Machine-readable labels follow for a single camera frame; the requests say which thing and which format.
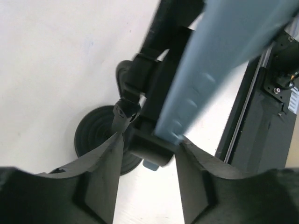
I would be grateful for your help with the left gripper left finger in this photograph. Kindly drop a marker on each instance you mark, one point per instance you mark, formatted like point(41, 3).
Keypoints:
point(81, 192)

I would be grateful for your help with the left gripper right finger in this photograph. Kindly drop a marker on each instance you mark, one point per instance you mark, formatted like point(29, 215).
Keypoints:
point(214, 192)

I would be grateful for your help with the phone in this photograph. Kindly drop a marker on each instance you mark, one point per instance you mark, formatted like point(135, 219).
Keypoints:
point(230, 33)

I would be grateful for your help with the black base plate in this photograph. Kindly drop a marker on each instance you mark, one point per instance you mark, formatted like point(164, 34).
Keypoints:
point(259, 129)

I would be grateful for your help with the right white cable duct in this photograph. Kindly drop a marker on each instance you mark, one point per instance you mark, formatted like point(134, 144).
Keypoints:
point(294, 100)

